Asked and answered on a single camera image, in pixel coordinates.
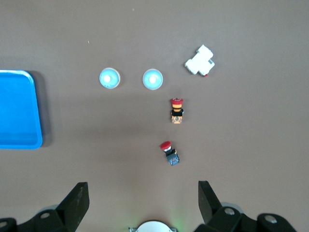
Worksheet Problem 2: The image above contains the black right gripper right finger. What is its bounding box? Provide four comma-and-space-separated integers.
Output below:
193, 180, 297, 232

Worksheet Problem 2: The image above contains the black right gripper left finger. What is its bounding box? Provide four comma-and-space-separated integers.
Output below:
0, 182, 90, 232

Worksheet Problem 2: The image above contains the light blue call bell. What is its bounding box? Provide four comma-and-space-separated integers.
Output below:
98, 67, 121, 90
142, 69, 164, 91

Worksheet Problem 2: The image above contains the red pushbutton blue-black base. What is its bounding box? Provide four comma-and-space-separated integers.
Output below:
160, 141, 182, 167

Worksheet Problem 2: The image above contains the red pushbutton yellow collar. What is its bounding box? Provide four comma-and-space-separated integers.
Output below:
169, 97, 185, 125

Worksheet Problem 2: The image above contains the blue plastic tray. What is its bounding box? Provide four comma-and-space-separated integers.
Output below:
0, 70, 43, 150

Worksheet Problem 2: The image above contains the white circuit breaker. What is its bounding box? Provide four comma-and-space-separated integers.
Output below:
184, 44, 216, 78

